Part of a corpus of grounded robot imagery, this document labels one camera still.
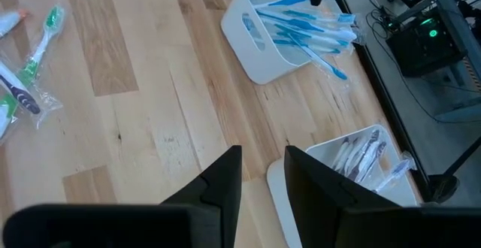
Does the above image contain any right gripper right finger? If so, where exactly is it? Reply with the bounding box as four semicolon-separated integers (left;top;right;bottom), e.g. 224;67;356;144
284;145;481;248

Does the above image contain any black computer tower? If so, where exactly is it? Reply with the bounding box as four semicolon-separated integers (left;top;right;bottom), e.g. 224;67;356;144
386;7;467;78

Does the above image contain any white plastic bin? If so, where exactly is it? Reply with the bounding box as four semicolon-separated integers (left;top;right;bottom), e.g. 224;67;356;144
220;0;358;86
266;123;421;248

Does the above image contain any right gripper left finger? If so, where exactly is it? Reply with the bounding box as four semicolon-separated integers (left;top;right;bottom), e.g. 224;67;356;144
2;145;243;248

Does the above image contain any green toothbrush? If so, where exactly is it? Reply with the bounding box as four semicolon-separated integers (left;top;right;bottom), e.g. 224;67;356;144
0;4;65;144

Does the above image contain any orange toothbrush in clear wrapper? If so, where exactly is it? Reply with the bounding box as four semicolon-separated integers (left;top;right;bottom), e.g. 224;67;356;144
0;8;30;39

